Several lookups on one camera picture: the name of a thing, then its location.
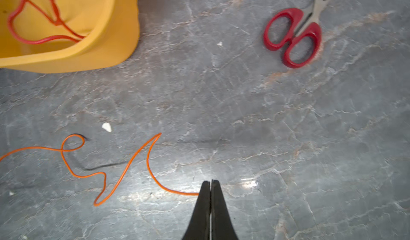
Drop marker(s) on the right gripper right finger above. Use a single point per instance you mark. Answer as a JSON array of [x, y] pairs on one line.
[[221, 225]]

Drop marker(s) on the right yellow plastic bin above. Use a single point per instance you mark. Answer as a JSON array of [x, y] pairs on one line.
[[56, 36]]

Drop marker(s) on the red handled scissors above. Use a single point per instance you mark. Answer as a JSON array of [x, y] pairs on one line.
[[304, 23]]

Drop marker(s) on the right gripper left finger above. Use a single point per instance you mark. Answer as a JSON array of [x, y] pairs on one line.
[[199, 226]]

